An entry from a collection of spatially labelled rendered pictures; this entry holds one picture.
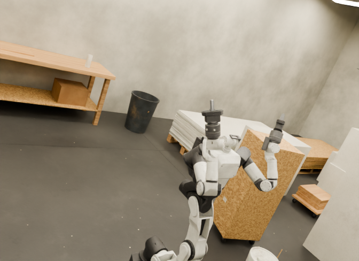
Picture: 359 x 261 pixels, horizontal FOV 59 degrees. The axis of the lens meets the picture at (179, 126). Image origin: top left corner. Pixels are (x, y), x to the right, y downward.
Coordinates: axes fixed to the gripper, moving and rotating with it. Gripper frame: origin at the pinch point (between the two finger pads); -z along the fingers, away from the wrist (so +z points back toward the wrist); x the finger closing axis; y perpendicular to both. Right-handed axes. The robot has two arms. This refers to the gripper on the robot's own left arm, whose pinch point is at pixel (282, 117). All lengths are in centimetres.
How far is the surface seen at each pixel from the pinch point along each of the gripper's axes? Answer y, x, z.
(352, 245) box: -114, -196, 72
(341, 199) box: -89, -197, 27
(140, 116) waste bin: 232, -271, 3
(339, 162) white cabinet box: -105, -376, -46
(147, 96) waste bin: 247, -299, -39
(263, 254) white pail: -22, -99, 107
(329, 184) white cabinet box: -102, -388, -5
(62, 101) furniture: 323, -181, 31
